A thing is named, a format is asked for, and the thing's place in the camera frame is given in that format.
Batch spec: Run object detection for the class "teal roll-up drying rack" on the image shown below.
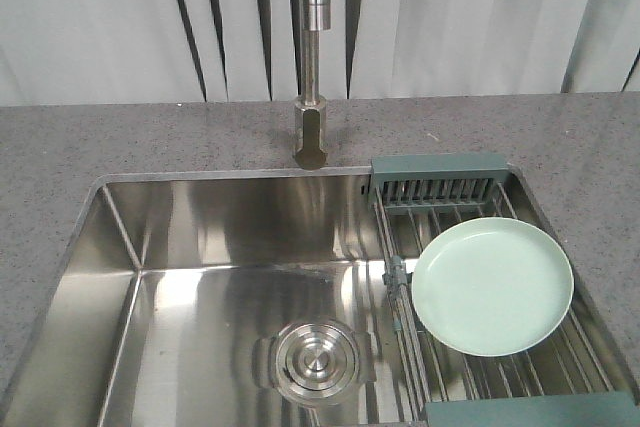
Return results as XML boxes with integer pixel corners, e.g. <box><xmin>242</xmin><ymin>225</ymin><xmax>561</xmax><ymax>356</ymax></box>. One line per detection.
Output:
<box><xmin>364</xmin><ymin>153</ymin><xmax>639</xmax><ymax>426</ymax></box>

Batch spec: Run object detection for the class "stainless steel faucet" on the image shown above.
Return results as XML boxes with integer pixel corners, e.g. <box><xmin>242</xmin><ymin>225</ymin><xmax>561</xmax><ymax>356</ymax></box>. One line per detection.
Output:
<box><xmin>293</xmin><ymin>0</ymin><xmax>331</xmax><ymax>170</ymax></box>

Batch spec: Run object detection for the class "white pleated curtain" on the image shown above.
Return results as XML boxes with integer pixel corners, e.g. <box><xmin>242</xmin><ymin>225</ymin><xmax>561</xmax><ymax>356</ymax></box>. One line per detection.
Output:
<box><xmin>1</xmin><ymin>0</ymin><xmax>639</xmax><ymax>106</ymax></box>

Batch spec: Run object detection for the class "light green round plate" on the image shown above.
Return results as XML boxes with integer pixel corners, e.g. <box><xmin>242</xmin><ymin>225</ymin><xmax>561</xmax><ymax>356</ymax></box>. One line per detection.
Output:
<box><xmin>411</xmin><ymin>217</ymin><xmax>575</xmax><ymax>357</ymax></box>

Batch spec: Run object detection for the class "round steel sink drain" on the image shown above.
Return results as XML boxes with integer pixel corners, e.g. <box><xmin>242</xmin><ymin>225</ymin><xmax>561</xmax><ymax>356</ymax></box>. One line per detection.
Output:
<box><xmin>252</xmin><ymin>318</ymin><xmax>377</xmax><ymax>407</ymax></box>

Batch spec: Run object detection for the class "stainless steel sink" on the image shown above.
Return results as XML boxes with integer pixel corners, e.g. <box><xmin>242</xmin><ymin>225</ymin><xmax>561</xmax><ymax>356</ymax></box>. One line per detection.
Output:
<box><xmin>1</xmin><ymin>168</ymin><xmax>410</xmax><ymax>426</ymax></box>

